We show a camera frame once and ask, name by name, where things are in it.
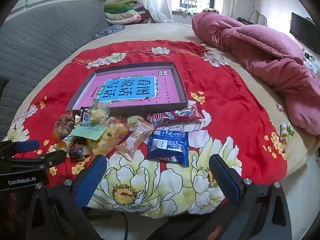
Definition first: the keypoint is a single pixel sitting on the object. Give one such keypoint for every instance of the small yellow-green candy packet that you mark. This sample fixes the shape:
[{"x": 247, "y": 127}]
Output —
[{"x": 135, "y": 119}]

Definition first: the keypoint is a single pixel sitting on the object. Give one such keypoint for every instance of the small green snack packet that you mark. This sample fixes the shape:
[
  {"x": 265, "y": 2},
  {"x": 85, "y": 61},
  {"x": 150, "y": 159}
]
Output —
[{"x": 291, "y": 130}]

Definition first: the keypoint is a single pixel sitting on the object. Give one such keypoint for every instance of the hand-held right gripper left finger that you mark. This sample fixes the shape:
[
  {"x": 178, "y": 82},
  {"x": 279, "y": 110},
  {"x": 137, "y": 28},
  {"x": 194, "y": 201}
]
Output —
[{"x": 92, "y": 177}]

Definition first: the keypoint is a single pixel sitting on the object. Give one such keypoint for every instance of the clear green chip packet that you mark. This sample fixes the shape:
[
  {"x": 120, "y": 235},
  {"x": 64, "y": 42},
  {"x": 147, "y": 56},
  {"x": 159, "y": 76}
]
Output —
[{"x": 98, "y": 115}]

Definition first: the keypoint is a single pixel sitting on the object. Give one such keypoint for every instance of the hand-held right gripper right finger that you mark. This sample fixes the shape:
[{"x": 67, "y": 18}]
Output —
[{"x": 225, "y": 177}]

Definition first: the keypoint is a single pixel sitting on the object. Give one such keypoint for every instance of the beige bed sheet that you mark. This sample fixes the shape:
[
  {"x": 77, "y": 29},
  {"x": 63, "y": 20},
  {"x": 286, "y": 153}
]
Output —
[{"x": 155, "y": 32}]

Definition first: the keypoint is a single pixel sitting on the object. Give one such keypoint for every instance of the yellow rice cracker packet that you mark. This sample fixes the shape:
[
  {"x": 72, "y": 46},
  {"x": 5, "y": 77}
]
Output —
[{"x": 116, "y": 132}]

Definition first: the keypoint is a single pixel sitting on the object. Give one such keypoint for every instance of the blue cookie packet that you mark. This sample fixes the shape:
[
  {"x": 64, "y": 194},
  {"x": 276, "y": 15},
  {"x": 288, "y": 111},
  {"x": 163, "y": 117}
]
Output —
[{"x": 167, "y": 147}]

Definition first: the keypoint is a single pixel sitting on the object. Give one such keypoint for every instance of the pink quilt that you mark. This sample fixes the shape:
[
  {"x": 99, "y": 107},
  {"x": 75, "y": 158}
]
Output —
[{"x": 262, "y": 50}]

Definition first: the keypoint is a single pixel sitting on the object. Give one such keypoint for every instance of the shallow cardboard box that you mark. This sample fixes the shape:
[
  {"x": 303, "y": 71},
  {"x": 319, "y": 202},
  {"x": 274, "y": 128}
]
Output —
[{"x": 150, "y": 108}]

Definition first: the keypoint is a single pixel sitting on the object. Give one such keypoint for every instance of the mint green label packet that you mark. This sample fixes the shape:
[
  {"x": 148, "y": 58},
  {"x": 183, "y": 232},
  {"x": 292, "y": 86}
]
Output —
[{"x": 87, "y": 130}]

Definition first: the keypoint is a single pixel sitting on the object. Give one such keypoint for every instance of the yellow egg roll packet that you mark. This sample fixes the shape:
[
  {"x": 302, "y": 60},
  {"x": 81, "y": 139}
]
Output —
[{"x": 63, "y": 143}]

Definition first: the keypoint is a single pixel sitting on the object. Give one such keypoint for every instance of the small brown cake packet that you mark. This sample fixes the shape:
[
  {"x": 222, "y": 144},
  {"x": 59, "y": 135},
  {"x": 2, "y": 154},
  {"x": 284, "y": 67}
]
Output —
[{"x": 77, "y": 153}]

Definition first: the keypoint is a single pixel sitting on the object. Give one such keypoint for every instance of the red snack packet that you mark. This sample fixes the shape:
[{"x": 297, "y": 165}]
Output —
[{"x": 175, "y": 116}]

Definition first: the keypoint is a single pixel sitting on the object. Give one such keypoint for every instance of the small wrapped candy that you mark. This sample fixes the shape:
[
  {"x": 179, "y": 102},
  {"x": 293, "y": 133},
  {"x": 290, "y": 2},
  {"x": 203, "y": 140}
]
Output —
[{"x": 279, "y": 107}]

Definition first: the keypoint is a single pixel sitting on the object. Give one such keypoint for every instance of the small yellow snack packet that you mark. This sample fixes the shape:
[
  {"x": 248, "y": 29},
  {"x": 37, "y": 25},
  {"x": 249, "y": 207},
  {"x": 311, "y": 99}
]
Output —
[{"x": 283, "y": 130}]

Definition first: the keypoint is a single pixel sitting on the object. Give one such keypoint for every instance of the pile of folded clothes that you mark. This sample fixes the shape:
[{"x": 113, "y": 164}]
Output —
[{"x": 120, "y": 12}]

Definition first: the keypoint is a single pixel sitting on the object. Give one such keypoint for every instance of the black bag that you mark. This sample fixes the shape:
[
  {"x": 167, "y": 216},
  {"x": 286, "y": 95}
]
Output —
[{"x": 243, "y": 20}]

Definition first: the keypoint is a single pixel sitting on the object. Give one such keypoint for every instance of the orange nut packet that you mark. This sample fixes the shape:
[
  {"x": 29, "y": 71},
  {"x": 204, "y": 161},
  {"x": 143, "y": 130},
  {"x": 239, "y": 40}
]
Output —
[{"x": 63, "y": 127}]

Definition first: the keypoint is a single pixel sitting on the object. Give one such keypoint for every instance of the pink book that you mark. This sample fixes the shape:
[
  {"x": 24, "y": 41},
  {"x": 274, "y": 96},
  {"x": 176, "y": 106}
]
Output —
[{"x": 170, "y": 87}]

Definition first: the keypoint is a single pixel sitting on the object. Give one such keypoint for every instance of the peach wafer packet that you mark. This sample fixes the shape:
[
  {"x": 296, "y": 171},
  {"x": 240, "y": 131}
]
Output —
[{"x": 135, "y": 140}]

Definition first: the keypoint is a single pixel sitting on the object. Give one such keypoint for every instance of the blue patterned cloth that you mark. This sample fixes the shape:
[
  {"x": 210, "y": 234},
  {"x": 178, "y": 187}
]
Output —
[{"x": 110, "y": 31}]

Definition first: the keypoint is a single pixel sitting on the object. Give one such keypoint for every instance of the black television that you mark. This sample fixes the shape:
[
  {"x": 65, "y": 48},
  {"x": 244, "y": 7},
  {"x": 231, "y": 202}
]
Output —
[{"x": 302, "y": 30}]

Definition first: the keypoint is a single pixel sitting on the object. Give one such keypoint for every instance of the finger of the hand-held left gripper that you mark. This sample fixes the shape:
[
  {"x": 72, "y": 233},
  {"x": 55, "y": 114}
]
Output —
[
  {"x": 27, "y": 146},
  {"x": 50, "y": 158}
]

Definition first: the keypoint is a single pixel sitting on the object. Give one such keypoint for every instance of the red floral blanket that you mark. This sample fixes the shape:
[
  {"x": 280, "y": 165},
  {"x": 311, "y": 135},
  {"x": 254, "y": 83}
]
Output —
[{"x": 225, "y": 92}]

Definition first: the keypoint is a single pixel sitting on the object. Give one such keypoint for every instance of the light crumpled cloth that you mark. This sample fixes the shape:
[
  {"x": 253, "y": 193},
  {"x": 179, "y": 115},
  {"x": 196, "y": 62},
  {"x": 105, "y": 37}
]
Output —
[{"x": 191, "y": 12}]

